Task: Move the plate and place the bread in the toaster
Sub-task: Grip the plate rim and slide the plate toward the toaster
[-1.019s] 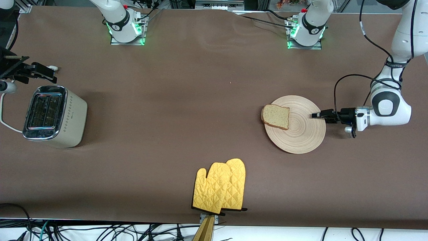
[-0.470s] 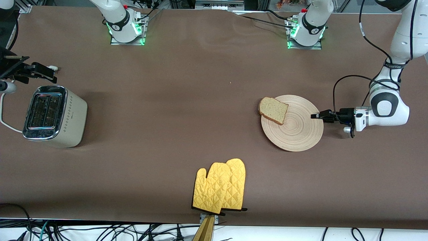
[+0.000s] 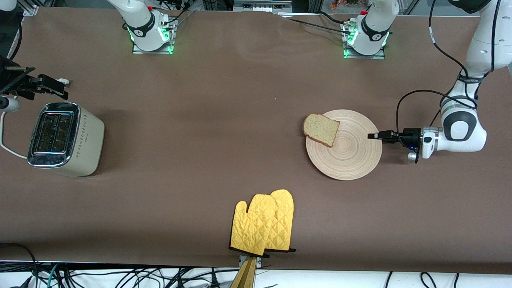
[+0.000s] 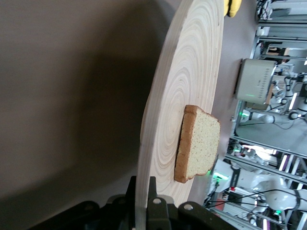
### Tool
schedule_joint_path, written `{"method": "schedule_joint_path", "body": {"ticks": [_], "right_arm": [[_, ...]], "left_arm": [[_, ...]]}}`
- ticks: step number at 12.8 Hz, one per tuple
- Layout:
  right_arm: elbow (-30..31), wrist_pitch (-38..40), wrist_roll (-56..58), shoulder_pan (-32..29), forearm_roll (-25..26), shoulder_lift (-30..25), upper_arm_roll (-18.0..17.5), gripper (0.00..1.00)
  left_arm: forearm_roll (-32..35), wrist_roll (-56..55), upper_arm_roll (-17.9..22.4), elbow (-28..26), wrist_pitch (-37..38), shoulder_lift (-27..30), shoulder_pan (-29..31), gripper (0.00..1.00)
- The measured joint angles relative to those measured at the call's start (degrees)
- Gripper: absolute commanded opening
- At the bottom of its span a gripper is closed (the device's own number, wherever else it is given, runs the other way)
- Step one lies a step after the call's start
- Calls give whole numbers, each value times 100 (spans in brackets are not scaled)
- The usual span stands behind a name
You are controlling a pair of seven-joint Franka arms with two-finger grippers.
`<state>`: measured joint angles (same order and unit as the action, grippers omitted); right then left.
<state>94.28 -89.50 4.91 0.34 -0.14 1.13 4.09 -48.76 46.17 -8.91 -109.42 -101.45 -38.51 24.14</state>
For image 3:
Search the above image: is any round wooden plate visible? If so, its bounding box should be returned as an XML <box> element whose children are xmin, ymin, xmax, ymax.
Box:
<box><xmin>306</xmin><ymin>109</ymin><xmax>383</xmax><ymax>181</ymax></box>

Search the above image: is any slice of brown bread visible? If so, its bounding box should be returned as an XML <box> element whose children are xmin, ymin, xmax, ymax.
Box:
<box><xmin>303</xmin><ymin>114</ymin><xmax>341</xmax><ymax>148</ymax></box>

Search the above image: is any cream and chrome toaster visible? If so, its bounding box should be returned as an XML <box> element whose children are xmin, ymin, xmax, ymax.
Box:
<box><xmin>27</xmin><ymin>102</ymin><xmax>105</xmax><ymax>177</ymax></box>

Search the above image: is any white right gripper cylinder attachment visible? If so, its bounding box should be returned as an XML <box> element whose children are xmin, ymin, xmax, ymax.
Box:
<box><xmin>0</xmin><ymin>97</ymin><xmax>20</xmax><ymax>112</ymax></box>

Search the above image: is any yellow quilted oven mitt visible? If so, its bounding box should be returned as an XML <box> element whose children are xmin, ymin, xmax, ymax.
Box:
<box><xmin>264</xmin><ymin>189</ymin><xmax>296</xmax><ymax>253</ymax></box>
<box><xmin>230</xmin><ymin>194</ymin><xmax>277</xmax><ymax>256</ymax></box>

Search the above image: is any brown table cover sheet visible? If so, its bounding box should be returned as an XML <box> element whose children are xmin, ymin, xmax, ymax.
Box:
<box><xmin>0</xmin><ymin>6</ymin><xmax>512</xmax><ymax>275</ymax></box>

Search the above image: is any grey equipment box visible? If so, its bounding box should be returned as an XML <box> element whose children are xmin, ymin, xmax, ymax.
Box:
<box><xmin>233</xmin><ymin>0</ymin><xmax>292</xmax><ymax>12</ymax></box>

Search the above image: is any wooden beam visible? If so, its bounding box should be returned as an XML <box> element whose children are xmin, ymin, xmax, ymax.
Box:
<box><xmin>230</xmin><ymin>258</ymin><xmax>258</xmax><ymax>288</ymax></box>

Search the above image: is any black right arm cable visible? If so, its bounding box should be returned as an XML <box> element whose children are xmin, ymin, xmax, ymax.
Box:
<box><xmin>8</xmin><ymin>28</ymin><xmax>23</xmax><ymax>60</ymax></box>

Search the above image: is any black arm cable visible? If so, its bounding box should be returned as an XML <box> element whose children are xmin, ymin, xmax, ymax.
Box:
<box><xmin>396</xmin><ymin>0</ymin><xmax>478</xmax><ymax>136</ymax></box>
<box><xmin>8</xmin><ymin>28</ymin><xmax>23</xmax><ymax>60</ymax></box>

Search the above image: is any white toaster power cable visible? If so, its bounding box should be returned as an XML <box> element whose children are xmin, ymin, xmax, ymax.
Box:
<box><xmin>0</xmin><ymin>78</ymin><xmax>70</xmax><ymax>160</ymax></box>

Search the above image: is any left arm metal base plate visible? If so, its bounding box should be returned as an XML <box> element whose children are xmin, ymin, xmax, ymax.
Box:
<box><xmin>343</xmin><ymin>22</ymin><xmax>386</xmax><ymax>60</ymax></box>

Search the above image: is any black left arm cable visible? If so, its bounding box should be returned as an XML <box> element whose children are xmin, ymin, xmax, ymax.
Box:
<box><xmin>396</xmin><ymin>0</ymin><xmax>478</xmax><ymax>136</ymax></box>

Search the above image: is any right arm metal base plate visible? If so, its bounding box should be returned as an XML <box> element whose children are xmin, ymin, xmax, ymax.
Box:
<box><xmin>132</xmin><ymin>18</ymin><xmax>175</xmax><ymax>54</ymax></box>

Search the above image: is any short black base cable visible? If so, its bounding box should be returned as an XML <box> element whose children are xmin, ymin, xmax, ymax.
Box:
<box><xmin>318</xmin><ymin>11</ymin><xmax>348</xmax><ymax>25</ymax></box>

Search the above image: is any long black base cable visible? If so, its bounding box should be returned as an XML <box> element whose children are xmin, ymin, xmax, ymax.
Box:
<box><xmin>286</xmin><ymin>18</ymin><xmax>352</xmax><ymax>36</ymax></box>

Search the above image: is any black right base cable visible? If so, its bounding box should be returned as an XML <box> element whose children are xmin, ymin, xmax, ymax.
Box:
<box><xmin>162</xmin><ymin>0</ymin><xmax>196</xmax><ymax>26</ymax></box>

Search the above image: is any teal cable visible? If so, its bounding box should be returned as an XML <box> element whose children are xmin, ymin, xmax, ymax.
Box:
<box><xmin>45</xmin><ymin>263</ymin><xmax>60</xmax><ymax>288</ymax></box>

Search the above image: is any small metal bracket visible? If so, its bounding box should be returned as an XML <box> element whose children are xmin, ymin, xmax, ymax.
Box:
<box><xmin>239</xmin><ymin>255</ymin><xmax>262</xmax><ymax>268</ymax></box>

